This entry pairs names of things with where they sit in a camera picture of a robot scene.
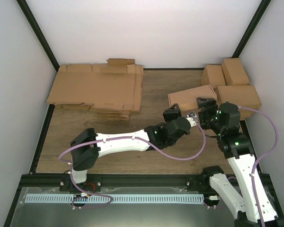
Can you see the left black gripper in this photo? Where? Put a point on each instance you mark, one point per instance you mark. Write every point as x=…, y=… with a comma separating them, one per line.
x=166, y=115

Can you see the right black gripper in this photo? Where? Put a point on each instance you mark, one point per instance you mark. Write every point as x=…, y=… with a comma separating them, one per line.
x=204, y=112

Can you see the brown cardboard paper box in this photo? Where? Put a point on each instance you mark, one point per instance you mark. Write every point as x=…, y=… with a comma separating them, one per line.
x=186, y=99

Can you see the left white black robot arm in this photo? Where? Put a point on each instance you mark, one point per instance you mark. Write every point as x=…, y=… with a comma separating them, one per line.
x=161, y=135

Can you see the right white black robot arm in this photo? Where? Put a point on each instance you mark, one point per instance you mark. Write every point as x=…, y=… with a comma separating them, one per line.
x=250, y=206

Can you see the folded cardboard box back left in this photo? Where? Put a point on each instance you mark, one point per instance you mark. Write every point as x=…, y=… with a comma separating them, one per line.
x=213, y=76

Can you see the folded cardboard box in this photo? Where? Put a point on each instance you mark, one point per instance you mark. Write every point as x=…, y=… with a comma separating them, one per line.
x=243, y=95
x=245, y=112
x=213, y=76
x=234, y=73

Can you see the folded cardboard box front top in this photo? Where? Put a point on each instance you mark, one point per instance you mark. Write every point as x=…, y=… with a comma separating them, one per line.
x=243, y=95

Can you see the folded cardboard box front bottom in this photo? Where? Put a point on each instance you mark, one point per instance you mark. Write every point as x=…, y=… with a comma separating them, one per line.
x=245, y=112

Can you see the folded cardboard box back right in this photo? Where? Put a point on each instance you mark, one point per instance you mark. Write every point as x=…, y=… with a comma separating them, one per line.
x=234, y=73

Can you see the stack of flat cardboard sheets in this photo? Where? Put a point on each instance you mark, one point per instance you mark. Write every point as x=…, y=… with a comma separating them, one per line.
x=112, y=89

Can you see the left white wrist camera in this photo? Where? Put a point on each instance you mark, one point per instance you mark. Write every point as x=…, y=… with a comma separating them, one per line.
x=193, y=119

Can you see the light blue slotted cable duct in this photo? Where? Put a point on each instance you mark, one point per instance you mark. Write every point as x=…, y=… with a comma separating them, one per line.
x=117, y=198

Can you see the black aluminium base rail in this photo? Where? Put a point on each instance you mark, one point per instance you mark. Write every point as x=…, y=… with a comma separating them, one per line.
x=96, y=182

